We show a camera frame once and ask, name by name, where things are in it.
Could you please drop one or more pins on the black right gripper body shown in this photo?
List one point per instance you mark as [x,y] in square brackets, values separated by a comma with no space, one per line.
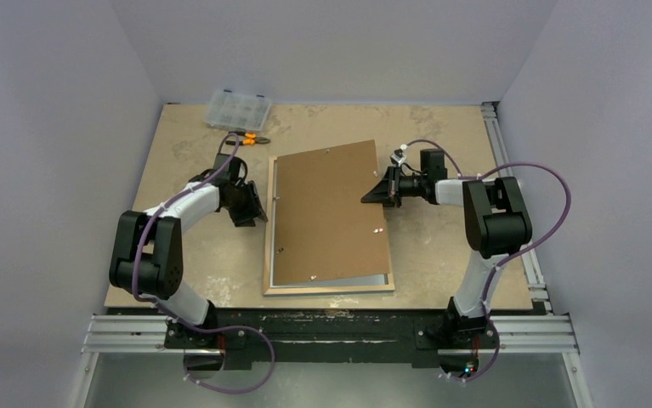
[392,187]

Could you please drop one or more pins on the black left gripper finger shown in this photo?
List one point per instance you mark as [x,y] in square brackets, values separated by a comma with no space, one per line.
[255,209]
[242,219]

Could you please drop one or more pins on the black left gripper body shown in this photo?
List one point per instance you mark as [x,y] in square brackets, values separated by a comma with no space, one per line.
[241,195]

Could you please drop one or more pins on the brown cardboard backing board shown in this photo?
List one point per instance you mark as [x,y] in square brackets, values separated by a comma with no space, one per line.
[322,230]

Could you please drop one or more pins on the blue wooden picture frame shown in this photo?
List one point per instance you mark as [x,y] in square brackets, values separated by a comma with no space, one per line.
[270,289]

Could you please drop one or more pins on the grey landscape photo print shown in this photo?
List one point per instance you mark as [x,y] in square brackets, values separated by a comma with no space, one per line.
[367,280]

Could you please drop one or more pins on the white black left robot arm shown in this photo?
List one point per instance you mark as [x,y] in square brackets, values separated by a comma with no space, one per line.
[147,257]

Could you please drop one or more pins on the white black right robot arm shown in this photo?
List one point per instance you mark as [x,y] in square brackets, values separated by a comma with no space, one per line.
[496,222]

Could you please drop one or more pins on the orange black pliers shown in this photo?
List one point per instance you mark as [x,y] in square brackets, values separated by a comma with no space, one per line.
[245,138]

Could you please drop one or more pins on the clear plastic organizer box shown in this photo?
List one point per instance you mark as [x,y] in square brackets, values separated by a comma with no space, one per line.
[232,111]

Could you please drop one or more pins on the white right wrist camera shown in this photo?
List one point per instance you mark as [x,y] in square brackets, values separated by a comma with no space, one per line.
[398,157]

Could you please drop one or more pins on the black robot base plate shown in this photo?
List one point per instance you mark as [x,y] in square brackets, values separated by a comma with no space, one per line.
[222,319]

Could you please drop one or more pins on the aluminium front rail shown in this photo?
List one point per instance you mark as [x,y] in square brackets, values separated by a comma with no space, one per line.
[516,334]

